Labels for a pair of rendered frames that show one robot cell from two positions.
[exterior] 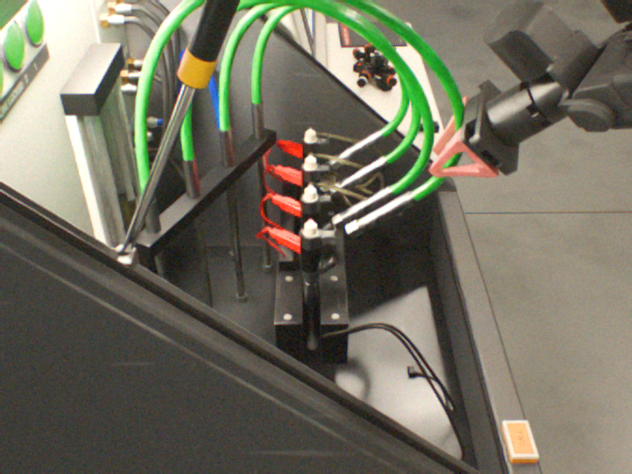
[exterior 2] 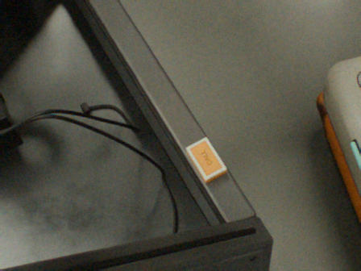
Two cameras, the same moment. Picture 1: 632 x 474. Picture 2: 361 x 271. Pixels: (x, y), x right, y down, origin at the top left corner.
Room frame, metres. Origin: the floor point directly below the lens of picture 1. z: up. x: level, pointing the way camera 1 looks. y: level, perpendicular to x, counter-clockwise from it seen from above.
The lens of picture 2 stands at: (0.17, -0.09, 1.74)
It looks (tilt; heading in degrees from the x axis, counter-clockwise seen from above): 64 degrees down; 339
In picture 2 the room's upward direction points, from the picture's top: 9 degrees counter-clockwise
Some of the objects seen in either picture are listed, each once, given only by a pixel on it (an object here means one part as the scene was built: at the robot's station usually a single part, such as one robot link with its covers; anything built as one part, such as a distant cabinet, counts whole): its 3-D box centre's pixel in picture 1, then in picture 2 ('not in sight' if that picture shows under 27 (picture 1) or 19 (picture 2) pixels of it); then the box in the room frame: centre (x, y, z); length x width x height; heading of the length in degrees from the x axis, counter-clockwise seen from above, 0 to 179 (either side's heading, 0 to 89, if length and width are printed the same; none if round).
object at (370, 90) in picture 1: (378, 86); not in sight; (1.41, -0.14, 0.97); 0.70 x 0.22 x 0.03; 0
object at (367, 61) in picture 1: (377, 61); not in sight; (1.44, -0.14, 1.01); 0.23 x 0.11 x 0.06; 0
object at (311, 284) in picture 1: (319, 292); not in sight; (0.71, 0.00, 0.99); 0.05 x 0.03 x 0.21; 90
